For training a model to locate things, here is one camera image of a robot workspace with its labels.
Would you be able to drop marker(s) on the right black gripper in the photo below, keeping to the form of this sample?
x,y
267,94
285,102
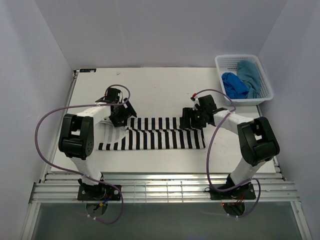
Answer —
x,y
189,112

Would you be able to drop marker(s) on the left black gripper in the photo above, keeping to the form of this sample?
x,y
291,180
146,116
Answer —
x,y
116,121

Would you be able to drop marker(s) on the black white striped tank top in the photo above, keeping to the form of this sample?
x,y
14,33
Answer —
x,y
150,133

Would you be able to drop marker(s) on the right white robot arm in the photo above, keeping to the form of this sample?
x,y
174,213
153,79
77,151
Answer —
x,y
257,141

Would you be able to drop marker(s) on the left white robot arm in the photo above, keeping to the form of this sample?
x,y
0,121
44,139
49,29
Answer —
x,y
77,134

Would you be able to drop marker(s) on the blue tank top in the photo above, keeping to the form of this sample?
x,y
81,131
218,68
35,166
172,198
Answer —
x,y
234,87

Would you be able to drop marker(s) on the teal tank top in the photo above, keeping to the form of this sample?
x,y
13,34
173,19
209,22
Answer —
x,y
248,72

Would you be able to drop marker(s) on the blue label sticker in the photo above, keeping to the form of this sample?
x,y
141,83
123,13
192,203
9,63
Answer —
x,y
87,70

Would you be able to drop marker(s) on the white plastic basket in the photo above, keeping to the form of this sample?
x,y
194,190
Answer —
x,y
227,63

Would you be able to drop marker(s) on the aluminium rail frame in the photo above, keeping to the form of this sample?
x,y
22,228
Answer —
x,y
158,188

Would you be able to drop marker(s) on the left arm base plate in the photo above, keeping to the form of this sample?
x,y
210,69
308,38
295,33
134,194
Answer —
x,y
99,192

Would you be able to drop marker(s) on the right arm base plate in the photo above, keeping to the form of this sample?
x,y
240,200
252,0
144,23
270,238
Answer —
x,y
243,192

